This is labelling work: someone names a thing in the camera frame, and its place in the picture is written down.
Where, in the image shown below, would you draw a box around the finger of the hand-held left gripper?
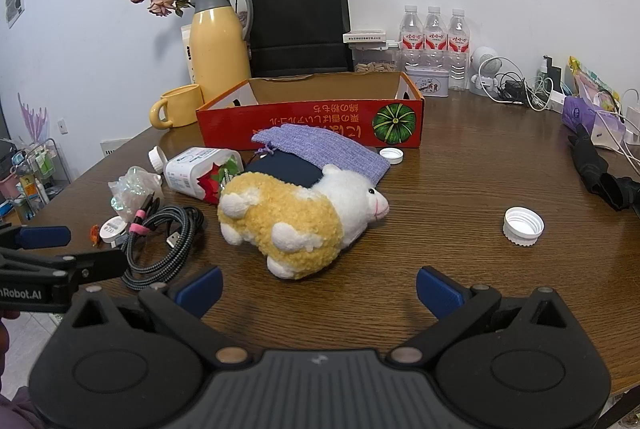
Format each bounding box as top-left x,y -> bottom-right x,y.
62,250 -> 129,286
0,224 -> 72,251

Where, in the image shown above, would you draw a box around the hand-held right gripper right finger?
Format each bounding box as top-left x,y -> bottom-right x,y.
387,265 -> 571,367

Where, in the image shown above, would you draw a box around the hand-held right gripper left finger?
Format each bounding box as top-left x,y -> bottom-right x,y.
70,265 -> 253,367

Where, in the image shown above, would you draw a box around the black braided cable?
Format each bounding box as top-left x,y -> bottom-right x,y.
120,191 -> 206,292

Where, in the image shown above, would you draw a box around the clear plastic wrap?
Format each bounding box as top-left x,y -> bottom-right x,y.
109,165 -> 166,219

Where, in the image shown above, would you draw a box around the yellow white plush sheep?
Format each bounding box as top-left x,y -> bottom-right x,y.
216,164 -> 390,281

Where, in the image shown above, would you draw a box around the purple woven pouch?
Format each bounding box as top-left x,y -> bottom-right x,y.
251,125 -> 391,184

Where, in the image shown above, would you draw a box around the red cardboard box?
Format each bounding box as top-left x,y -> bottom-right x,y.
196,71 -> 426,150

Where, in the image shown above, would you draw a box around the white round charger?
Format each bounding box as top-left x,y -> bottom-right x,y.
98,215 -> 132,246

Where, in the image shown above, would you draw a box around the metal storage cart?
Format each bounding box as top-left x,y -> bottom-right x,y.
0,138 -> 71,230

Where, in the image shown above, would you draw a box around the large ribbed white cap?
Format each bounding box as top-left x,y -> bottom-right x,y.
502,206 -> 545,248

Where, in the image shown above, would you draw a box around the white plastic bottle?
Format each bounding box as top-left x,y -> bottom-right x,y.
148,147 -> 245,204

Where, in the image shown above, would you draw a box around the navy flat case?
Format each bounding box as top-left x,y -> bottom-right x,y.
242,157 -> 326,190

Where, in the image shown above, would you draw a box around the yellow mug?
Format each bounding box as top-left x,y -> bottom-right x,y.
150,84 -> 205,130

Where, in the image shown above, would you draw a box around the black folded umbrella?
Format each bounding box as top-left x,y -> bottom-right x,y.
567,123 -> 640,211

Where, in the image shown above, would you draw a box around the grey tin box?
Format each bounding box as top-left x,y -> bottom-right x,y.
404,65 -> 451,100

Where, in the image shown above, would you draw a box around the black power adapter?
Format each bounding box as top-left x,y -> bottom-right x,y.
500,79 -> 527,102

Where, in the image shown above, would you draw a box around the purple packet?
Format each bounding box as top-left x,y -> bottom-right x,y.
561,95 -> 626,144

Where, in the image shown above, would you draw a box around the white desk fan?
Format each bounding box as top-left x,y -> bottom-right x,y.
470,46 -> 503,98

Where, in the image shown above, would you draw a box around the yellow thermos jug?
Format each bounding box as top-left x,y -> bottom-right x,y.
189,0 -> 255,104

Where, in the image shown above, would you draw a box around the clear plastic container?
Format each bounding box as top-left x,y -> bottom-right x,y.
350,43 -> 403,74

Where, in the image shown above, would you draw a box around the dark small bottle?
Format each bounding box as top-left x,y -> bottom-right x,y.
540,55 -> 563,92

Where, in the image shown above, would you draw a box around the clear water bottle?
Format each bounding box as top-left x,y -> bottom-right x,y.
446,9 -> 472,92
423,6 -> 449,68
399,5 -> 426,67

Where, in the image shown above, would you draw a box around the colourful packets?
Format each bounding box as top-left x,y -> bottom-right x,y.
567,56 -> 623,110

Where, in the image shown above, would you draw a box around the white paper bag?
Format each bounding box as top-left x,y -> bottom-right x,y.
622,89 -> 640,134

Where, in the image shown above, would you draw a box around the white flat box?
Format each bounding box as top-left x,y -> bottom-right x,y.
343,30 -> 388,44

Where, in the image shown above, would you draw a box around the black paper bag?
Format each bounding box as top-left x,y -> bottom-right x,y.
246,0 -> 355,78

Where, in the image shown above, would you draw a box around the white wall outlet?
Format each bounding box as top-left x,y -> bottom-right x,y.
100,139 -> 132,158

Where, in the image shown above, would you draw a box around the purple wall sticker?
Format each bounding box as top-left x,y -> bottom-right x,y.
17,93 -> 51,142

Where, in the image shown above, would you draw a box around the white cables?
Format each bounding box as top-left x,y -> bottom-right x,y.
477,56 -> 556,112

